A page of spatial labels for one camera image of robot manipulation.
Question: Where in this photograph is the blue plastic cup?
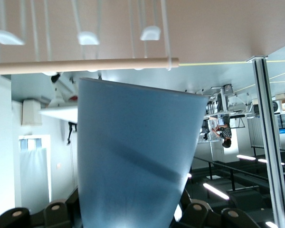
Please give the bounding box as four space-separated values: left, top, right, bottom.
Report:
76 76 210 228

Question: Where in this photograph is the person in striped shirt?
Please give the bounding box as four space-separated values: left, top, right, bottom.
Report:
212 113 234 149

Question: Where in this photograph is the white background table panel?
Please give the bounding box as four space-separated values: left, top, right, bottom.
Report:
38 105 79 124

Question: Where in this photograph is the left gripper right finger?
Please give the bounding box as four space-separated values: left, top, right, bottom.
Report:
172 187 262 228

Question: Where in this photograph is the beige wall box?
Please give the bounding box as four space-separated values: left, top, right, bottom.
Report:
20 99 43 127

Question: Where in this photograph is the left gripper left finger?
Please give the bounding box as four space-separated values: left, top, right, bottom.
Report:
0 190 83 228

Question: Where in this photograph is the long ceiling light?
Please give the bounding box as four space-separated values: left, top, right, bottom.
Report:
202 182 231 201
236 154 257 162

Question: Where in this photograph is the white wire cup rack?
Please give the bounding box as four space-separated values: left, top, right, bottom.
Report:
0 0 181 79

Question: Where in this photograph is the wooden rack handle rod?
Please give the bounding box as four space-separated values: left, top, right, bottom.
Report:
0 57 180 76

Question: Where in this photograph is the tall aluminium profile post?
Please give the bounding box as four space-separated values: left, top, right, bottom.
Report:
247 55 285 228

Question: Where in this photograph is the background office desk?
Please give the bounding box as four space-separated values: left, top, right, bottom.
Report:
203 109 254 129

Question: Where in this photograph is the brown table cover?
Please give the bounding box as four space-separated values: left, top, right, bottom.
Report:
0 0 285 73

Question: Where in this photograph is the white room door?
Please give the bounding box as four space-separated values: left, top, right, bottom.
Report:
18 134 51 208

